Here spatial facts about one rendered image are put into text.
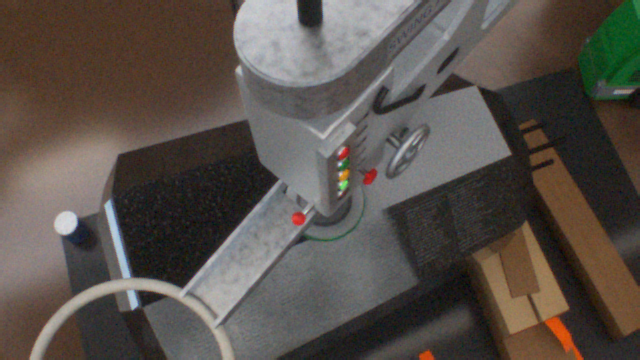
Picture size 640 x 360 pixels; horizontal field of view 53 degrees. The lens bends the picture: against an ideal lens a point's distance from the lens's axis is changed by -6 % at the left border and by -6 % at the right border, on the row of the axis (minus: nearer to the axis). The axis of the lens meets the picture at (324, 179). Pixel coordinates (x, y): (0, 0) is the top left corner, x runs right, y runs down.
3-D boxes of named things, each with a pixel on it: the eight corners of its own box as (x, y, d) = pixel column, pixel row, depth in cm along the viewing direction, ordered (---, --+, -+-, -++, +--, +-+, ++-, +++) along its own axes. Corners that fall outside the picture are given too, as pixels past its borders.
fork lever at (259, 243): (355, 83, 173) (354, 75, 168) (414, 127, 168) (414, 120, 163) (174, 287, 164) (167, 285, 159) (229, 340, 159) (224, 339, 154)
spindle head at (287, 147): (357, 68, 171) (360, -48, 129) (425, 118, 165) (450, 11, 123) (259, 166, 161) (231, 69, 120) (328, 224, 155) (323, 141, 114)
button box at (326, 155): (345, 178, 145) (345, 118, 119) (355, 186, 144) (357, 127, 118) (320, 205, 143) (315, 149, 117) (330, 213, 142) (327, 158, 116)
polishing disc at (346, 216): (269, 202, 184) (268, 201, 183) (323, 151, 190) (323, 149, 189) (325, 255, 179) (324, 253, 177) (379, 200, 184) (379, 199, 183)
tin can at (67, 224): (91, 235, 274) (81, 226, 262) (71, 248, 272) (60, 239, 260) (82, 216, 277) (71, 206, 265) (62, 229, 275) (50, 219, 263)
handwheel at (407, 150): (397, 121, 162) (401, 91, 148) (429, 146, 159) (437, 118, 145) (356, 165, 158) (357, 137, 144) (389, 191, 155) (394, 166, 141)
